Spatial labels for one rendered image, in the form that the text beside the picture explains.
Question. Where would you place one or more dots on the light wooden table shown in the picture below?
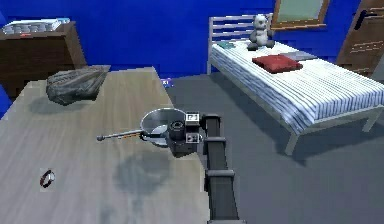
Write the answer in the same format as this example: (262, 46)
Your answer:
(83, 156)

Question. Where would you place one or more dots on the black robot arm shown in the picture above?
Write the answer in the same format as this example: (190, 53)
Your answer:
(218, 186)

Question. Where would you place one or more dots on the grey crumpled bag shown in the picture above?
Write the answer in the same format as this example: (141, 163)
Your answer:
(75, 85)

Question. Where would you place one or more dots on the small blue white object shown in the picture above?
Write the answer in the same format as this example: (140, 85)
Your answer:
(166, 82)

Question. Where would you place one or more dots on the grey metal bowl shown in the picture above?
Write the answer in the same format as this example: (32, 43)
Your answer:
(156, 118)

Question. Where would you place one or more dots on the brown framed window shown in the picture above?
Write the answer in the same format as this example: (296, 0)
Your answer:
(300, 13)

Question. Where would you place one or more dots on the red pillow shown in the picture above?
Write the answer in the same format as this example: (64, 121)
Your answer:
(276, 63)

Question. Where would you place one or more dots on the brown room door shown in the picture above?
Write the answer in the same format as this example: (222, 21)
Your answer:
(365, 46)

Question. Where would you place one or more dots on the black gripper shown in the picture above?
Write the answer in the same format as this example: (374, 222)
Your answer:
(176, 130)

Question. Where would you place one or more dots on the teal flat book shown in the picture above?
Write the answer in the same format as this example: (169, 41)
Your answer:
(227, 44)

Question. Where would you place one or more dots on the white flat tray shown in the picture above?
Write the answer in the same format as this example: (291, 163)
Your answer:
(33, 25)

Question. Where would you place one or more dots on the grey flat pillow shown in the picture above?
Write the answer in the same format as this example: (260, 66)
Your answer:
(300, 55)

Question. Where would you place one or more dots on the grey white teddy bear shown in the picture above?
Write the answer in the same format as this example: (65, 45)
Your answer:
(261, 31)

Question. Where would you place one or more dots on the white striped bed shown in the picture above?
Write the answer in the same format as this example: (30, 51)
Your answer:
(313, 90)

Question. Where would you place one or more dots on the dark brown dresser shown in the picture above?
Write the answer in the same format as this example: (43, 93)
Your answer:
(36, 56)

